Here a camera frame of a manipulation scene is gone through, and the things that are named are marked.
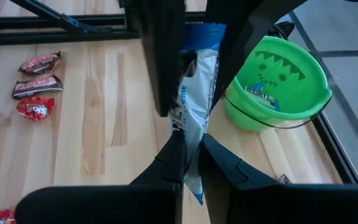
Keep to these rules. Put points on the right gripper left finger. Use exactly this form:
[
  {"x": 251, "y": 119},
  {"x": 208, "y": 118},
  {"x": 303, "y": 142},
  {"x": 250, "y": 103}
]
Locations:
[{"x": 120, "y": 205}]

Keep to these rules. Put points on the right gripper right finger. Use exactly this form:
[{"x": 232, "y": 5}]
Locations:
[{"x": 275, "y": 205}]

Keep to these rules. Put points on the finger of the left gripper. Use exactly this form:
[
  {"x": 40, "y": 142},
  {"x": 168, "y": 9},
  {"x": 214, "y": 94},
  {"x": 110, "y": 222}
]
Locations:
[
  {"x": 244, "y": 25},
  {"x": 160, "y": 46}
]

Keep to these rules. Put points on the white blue Hershey's bar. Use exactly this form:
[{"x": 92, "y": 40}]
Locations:
[
  {"x": 261, "y": 96},
  {"x": 197, "y": 93}
]

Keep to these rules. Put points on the brown PayDay candy bar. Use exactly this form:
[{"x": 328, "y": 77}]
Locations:
[
  {"x": 40, "y": 63},
  {"x": 37, "y": 87}
]

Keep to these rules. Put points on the small dark foil candy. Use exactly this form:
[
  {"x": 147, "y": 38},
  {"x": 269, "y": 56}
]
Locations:
[{"x": 284, "y": 179}]

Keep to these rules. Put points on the green plastic bucket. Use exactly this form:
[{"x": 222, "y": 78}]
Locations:
[{"x": 291, "y": 93}]

